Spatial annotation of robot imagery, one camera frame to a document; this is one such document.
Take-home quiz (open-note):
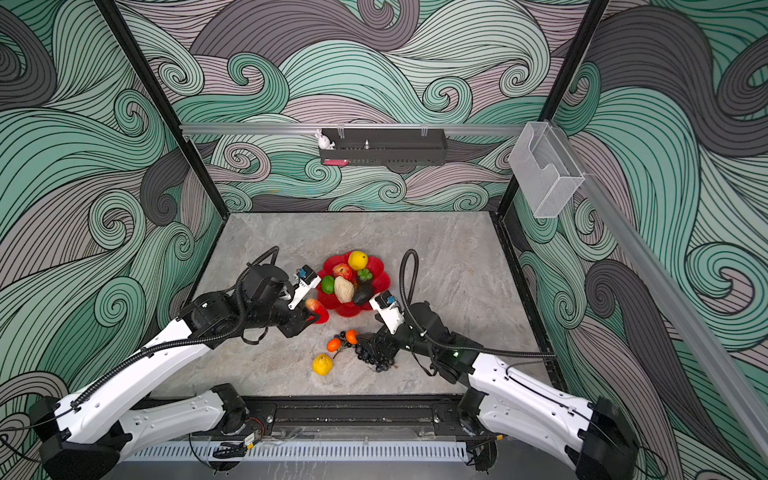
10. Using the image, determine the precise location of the black wall shelf tray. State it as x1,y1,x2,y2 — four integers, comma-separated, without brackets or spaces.
318,129,448,168

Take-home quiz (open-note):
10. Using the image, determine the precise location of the dark maroon fake fruit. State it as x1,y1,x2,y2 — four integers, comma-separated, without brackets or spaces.
357,268,374,284

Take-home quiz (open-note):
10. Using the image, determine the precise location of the dark fake avocado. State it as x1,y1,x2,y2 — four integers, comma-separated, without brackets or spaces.
352,283,375,307

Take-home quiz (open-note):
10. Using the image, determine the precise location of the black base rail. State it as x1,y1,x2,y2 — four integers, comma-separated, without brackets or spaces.
229,394,494,438

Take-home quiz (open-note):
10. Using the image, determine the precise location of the right black cable loop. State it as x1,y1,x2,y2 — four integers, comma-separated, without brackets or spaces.
398,248,557,361

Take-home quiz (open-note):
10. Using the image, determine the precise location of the red fake apple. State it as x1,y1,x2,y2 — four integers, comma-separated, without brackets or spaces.
332,263,357,284

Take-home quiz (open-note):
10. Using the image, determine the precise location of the small white figurine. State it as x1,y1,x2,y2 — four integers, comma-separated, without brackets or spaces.
314,129,335,150

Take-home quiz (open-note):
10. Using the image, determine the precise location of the red flower-shaped fruit bowl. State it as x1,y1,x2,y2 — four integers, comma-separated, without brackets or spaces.
316,251,391,318

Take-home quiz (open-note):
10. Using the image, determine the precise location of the small orange fake tangerine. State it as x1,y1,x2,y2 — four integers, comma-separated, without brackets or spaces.
327,338,342,353

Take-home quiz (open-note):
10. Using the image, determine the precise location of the dark fake grape bunch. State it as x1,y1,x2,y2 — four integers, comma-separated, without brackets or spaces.
355,336,399,372

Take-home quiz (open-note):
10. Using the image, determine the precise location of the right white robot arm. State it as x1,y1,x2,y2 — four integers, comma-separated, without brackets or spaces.
370,292,640,479

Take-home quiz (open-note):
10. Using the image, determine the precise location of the large yellow fake lemon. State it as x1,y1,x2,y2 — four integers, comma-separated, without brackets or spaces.
347,251,369,271

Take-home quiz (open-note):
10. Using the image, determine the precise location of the small yellow fake lemon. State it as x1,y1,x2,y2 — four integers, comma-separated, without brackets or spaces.
312,354,333,376

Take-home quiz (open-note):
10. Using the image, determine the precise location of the aluminium wall rail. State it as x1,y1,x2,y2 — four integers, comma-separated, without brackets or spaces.
179,122,524,137

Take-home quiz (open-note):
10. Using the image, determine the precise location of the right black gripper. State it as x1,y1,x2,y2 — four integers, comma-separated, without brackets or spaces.
355,311,440,362

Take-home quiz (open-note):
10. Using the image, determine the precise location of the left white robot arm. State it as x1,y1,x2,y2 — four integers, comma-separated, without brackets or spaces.
29,264,320,479

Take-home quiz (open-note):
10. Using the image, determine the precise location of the red fake mango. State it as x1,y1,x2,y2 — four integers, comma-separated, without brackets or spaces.
305,298,327,317

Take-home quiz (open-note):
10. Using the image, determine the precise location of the cream fake pear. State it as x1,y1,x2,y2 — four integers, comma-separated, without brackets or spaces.
334,276,355,304

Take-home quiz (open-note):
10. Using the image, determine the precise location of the white slotted cable duct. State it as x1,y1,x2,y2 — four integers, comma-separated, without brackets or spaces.
128,440,468,463

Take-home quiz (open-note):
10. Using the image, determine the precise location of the clear plastic wall bin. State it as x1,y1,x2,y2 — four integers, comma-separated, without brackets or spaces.
508,122,584,219

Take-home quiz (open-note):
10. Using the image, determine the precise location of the green fake lime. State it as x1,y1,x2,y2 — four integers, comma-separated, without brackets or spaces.
320,275,335,295

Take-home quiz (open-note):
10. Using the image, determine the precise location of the left black cable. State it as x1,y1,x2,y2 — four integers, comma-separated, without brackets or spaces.
71,245,282,409

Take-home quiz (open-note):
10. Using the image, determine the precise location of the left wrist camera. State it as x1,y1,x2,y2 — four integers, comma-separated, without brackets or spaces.
288,265,321,311

